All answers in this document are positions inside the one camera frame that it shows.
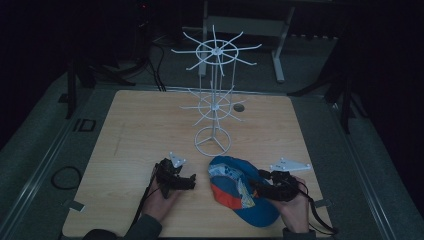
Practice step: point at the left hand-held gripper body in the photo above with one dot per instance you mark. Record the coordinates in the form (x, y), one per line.
(167, 174)

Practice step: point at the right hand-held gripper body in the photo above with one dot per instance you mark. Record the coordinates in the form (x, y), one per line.
(284, 186)

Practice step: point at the blue and orange cap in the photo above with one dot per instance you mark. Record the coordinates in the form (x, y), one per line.
(235, 196)

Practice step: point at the person's right hand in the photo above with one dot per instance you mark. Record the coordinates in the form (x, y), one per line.
(295, 213)

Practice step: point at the person's left hand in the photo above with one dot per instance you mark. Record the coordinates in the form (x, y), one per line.
(160, 205)

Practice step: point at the grey table grommet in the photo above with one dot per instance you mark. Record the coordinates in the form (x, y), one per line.
(238, 107)

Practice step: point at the black metal stand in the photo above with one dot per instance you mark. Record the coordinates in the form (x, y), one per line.
(70, 93)
(346, 100)

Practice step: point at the grey table corner bracket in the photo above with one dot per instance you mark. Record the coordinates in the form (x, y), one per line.
(323, 203)

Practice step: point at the black rectangular floor bracket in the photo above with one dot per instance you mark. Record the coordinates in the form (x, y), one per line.
(80, 125)

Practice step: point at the white metal desk frame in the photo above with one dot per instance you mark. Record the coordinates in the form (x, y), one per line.
(278, 63)

